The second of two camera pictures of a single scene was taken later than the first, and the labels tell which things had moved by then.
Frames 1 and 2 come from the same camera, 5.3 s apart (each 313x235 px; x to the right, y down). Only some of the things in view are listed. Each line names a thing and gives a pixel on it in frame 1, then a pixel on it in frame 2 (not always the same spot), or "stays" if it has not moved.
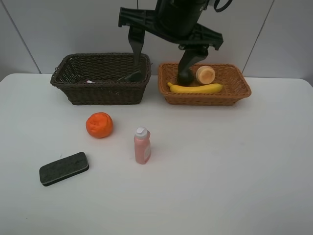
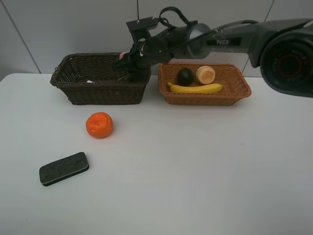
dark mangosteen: [185, 81] stays
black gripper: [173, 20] to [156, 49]
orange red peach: [205, 75] stays
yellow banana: [206, 88] stays
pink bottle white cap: [143, 146] to [121, 55]
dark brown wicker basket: [92, 79] stays
